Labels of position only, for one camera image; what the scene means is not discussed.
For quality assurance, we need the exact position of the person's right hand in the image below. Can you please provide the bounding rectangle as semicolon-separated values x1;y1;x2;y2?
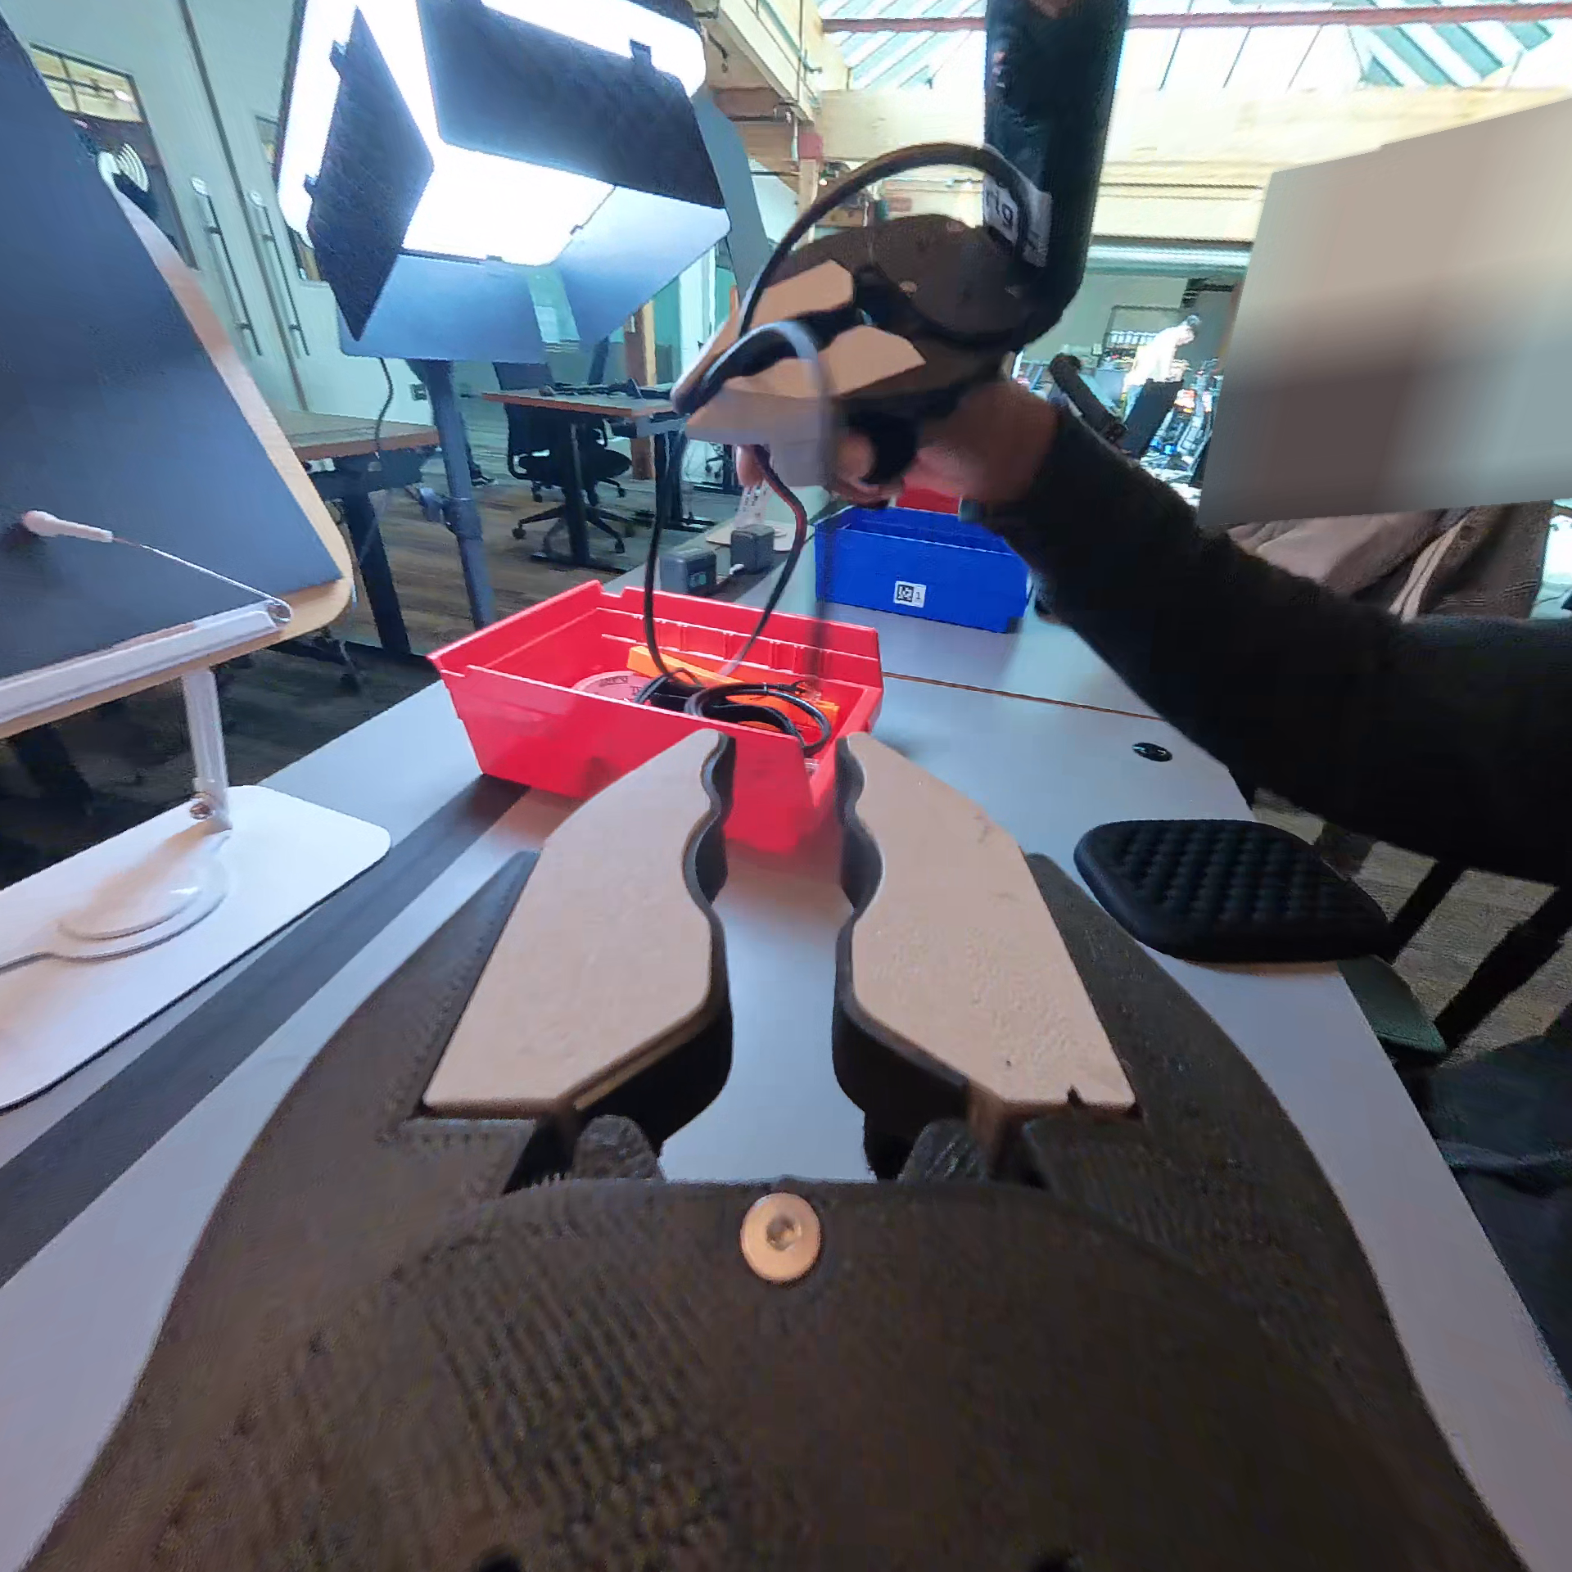
832;375;1064;511

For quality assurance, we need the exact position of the black office chair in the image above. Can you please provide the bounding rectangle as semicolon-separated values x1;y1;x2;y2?
501;360;639;573

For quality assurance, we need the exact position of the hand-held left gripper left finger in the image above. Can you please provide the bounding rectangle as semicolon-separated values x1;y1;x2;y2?
422;730;733;1125

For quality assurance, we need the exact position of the orange box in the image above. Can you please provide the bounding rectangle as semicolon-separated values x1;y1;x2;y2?
626;648;849;740

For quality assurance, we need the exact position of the person's right forearm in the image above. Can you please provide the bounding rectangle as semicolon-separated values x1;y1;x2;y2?
982;393;1572;880

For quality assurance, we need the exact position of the thin black cable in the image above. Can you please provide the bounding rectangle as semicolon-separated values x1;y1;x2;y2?
632;144;1002;751

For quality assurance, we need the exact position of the black light stand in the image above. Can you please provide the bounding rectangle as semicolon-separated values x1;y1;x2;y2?
405;356;497;629

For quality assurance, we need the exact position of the blue storage bin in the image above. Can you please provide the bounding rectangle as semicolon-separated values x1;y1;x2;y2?
813;504;1034;637

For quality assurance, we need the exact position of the black chair armrest pad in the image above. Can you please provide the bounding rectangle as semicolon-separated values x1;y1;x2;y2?
1074;818;1388;966

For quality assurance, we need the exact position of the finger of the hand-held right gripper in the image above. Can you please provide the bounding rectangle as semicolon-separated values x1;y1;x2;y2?
675;330;929;489
673;261;864;410

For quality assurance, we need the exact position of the coiled black cable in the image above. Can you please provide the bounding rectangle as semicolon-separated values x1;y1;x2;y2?
638;682;842;756

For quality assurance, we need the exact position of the studio light panel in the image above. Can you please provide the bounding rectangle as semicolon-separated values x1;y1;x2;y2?
273;0;733;363

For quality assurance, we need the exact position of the wooden office desk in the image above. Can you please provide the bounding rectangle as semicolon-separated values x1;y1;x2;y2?
274;412;443;659
482;384;688;567

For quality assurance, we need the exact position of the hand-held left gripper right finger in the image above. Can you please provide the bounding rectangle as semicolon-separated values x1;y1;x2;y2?
834;734;1137;1168

